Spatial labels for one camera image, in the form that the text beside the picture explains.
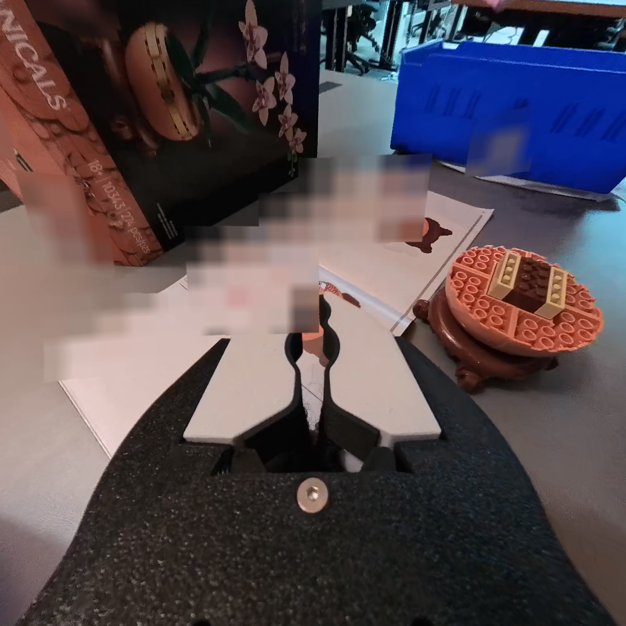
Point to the grey desk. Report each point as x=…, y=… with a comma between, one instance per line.
x=548, y=440

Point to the dark building set box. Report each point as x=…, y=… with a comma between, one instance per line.
x=127, y=117

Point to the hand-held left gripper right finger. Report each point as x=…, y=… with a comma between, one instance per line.
x=386, y=391

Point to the wooden office desk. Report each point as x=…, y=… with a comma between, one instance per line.
x=567, y=8

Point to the blue plastic bin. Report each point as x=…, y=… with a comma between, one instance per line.
x=548, y=108

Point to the open building instruction booklet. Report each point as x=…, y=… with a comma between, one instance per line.
x=391, y=279

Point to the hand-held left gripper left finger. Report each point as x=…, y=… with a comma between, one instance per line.
x=240, y=391

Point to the tan brick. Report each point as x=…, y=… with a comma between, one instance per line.
x=554, y=291
x=506, y=274

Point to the round orange lego pot build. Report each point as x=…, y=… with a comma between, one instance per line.
x=489, y=313

